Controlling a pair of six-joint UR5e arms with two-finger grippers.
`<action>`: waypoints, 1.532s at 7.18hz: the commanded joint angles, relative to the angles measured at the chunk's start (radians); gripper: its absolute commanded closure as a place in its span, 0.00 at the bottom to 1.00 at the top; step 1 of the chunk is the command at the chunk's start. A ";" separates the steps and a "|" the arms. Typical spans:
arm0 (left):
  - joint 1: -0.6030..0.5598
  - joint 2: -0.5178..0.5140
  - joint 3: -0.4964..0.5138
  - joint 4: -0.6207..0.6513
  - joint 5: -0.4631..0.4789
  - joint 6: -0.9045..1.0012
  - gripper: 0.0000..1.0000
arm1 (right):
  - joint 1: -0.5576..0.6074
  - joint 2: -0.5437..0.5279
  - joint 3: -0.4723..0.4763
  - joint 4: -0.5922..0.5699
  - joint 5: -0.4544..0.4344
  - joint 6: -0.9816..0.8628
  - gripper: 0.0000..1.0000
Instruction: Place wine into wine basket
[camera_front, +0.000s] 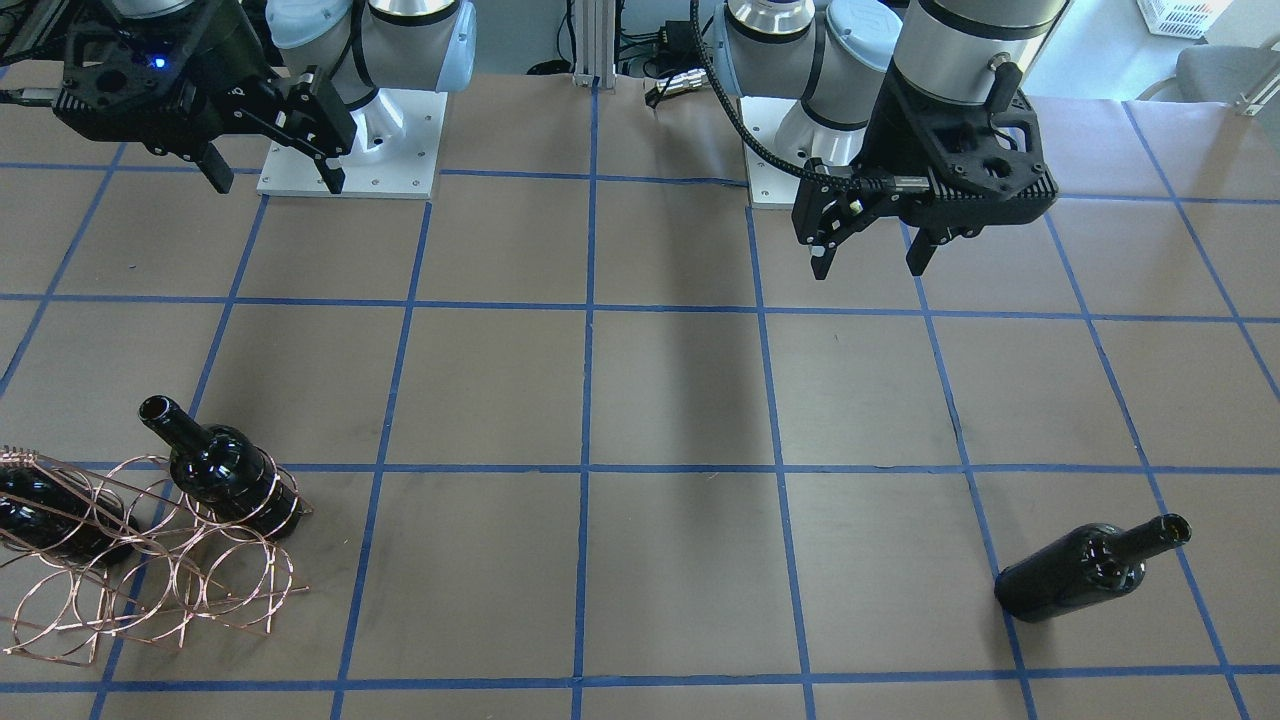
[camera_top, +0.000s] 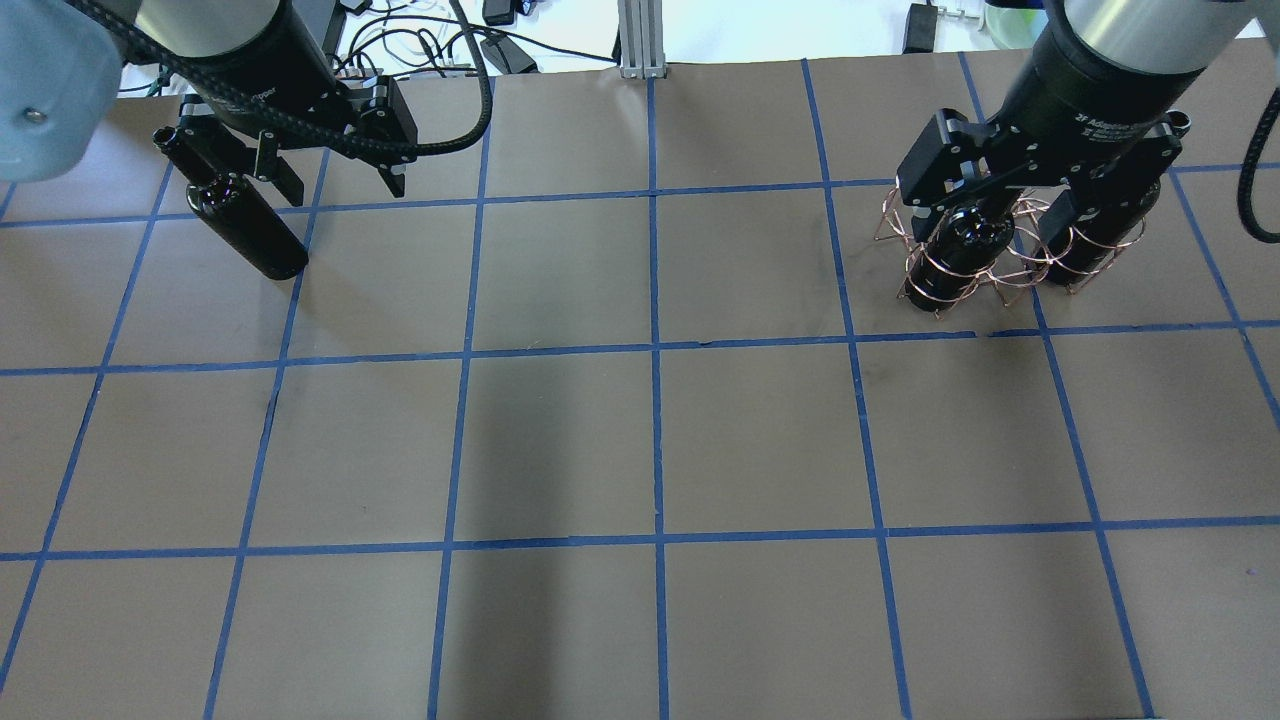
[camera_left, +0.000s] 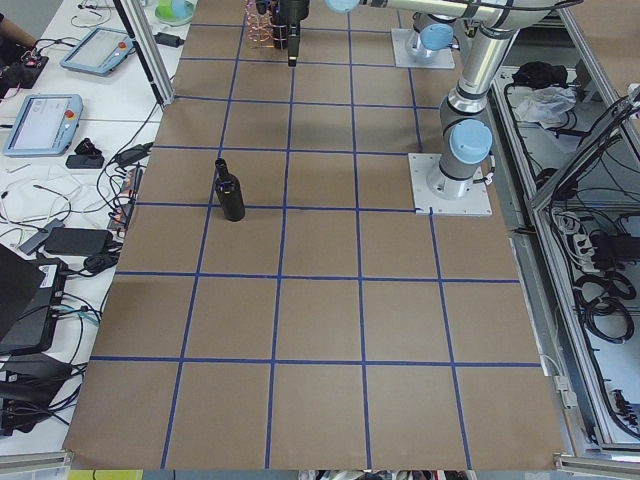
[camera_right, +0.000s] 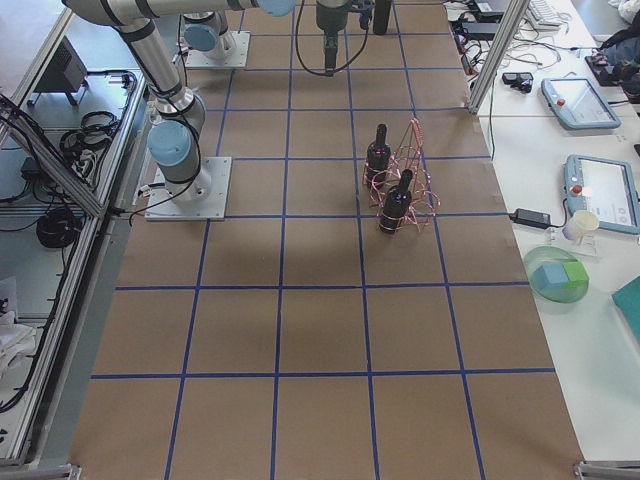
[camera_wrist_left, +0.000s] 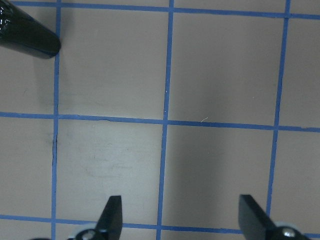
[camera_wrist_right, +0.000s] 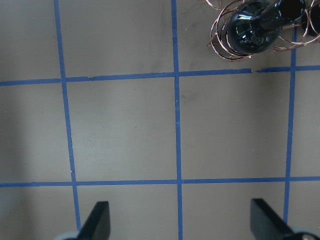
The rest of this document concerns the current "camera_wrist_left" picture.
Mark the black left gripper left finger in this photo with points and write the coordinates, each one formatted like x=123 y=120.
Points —
x=109 y=225

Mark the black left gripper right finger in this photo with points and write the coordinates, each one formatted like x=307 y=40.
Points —
x=255 y=224

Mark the dark glass wine bottle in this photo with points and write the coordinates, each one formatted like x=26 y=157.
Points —
x=22 y=33

